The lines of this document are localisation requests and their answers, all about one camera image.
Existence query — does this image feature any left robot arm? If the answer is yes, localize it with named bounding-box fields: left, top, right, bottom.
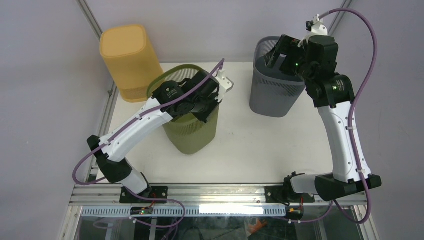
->
left=87, top=69, right=233, bottom=203

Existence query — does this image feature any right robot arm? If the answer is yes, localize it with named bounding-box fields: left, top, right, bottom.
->
left=264, top=35, right=382, bottom=203

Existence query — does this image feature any left aluminium corner post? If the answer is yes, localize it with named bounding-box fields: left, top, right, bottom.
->
left=76, top=0, right=103, bottom=40

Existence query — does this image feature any grey plastic basket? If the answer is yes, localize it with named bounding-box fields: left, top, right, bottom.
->
left=249, top=36, right=306, bottom=118

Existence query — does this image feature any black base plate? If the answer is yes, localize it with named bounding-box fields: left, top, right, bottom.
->
left=119, top=184, right=169, bottom=204
left=264, top=172, right=315, bottom=206

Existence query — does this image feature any white slotted cable duct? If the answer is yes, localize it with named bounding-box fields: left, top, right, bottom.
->
left=81, top=203, right=286, bottom=218

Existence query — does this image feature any right aluminium corner post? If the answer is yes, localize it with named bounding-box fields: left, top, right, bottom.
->
left=328, top=0, right=354, bottom=36

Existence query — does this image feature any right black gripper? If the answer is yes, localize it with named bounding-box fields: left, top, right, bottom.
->
left=263, top=34, right=315, bottom=84

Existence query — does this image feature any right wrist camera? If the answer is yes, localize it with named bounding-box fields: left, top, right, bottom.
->
left=297, top=14, right=328, bottom=48

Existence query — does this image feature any aluminium front rail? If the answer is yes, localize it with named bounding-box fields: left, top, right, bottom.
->
left=67, top=183, right=369, bottom=208

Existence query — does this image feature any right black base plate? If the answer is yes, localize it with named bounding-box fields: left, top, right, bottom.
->
left=264, top=172, right=315, bottom=206

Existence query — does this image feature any aluminium corner post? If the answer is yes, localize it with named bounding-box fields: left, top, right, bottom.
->
left=76, top=0, right=103, bottom=40
left=328, top=0, right=354, bottom=36

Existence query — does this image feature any green plastic basket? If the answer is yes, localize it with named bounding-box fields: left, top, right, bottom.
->
left=146, top=64, right=219, bottom=155

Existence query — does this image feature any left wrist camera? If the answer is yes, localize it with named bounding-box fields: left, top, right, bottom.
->
left=215, top=69, right=234, bottom=103

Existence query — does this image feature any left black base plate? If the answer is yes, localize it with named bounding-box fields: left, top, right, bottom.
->
left=119, top=184, right=169, bottom=204

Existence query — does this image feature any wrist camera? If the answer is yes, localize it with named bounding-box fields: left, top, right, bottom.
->
left=215, top=69, right=234, bottom=103
left=297, top=14, right=328, bottom=48

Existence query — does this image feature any yellow plastic basket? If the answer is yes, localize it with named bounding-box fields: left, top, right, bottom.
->
left=99, top=24, right=164, bottom=103

